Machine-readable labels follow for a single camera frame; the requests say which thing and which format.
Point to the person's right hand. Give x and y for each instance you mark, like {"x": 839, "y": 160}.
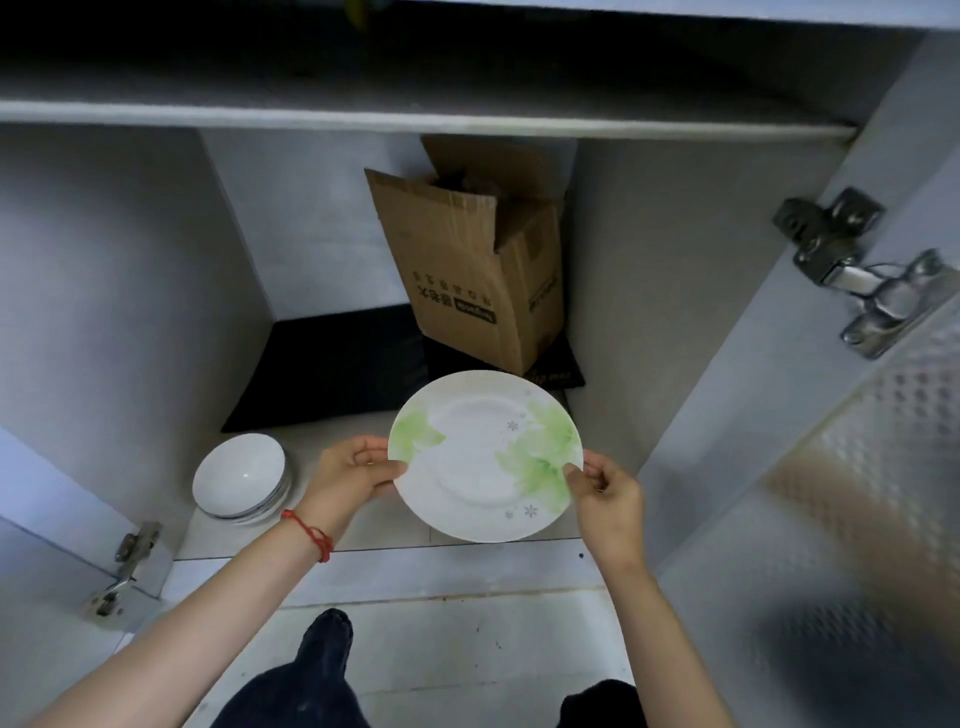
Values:
{"x": 611, "y": 517}

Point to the person's left hand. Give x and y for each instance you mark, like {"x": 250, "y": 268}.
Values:
{"x": 337, "y": 484}

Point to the person's right thumb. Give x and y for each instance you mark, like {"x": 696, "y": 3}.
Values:
{"x": 579, "y": 474}

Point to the person's left thumb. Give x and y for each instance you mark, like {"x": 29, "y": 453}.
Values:
{"x": 386, "y": 471}

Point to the white plate with green flowers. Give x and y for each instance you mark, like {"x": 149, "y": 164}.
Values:
{"x": 484, "y": 457}

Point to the person's left forearm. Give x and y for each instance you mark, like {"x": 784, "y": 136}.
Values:
{"x": 195, "y": 622}

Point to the person's right forearm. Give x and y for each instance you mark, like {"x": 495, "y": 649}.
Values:
{"x": 660, "y": 645}

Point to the black mat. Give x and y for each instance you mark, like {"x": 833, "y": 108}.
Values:
{"x": 330, "y": 367}

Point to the brown cardboard box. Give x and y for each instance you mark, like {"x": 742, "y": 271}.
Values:
{"x": 480, "y": 285}

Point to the person's left leg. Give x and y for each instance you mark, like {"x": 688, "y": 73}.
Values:
{"x": 300, "y": 682}

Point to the person's leg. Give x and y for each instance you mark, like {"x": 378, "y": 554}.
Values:
{"x": 300, "y": 682}
{"x": 604, "y": 705}

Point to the person's right leg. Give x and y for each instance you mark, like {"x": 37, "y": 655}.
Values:
{"x": 604, "y": 705}

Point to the small metal door hinge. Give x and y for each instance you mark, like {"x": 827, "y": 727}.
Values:
{"x": 127, "y": 562}

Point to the grey textured cabinet door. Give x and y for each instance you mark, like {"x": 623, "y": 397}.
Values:
{"x": 847, "y": 540}

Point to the plain grey cabinet door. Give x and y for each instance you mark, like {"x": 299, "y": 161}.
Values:
{"x": 52, "y": 525}

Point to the large metal door hinge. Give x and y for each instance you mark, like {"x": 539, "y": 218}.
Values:
{"x": 855, "y": 270}

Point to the grey cabinet shelf board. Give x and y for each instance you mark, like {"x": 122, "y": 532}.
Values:
{"x": 420, "y": 112}

